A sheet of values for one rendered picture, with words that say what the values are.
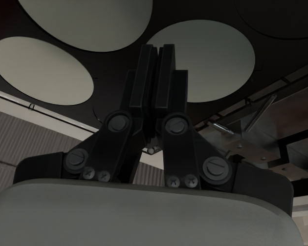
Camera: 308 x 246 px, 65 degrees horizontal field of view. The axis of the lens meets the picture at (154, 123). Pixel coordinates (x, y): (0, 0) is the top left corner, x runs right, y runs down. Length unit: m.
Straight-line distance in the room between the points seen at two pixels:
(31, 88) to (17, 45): 0.06
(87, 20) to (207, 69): 0.11
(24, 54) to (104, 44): 0.08
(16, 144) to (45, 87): 2.13
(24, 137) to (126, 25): 2.28
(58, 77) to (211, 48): 0.15
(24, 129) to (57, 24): 2.27
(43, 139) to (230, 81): 2.30
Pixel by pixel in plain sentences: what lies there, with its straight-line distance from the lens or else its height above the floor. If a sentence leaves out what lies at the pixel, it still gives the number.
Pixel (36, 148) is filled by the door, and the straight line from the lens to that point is 2.43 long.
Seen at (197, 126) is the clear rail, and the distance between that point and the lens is 0.30.
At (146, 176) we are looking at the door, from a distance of 2.82.
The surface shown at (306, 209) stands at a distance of 0.43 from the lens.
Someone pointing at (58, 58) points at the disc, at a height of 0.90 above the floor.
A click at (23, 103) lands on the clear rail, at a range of 0.34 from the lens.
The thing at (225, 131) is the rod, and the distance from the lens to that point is 0.32.
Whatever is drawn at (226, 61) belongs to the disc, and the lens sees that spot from 0.22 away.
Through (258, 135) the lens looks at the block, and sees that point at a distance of 0.35.
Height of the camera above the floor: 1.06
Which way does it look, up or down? 31 degrees down
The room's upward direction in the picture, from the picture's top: 173 degrees counter-clockwise
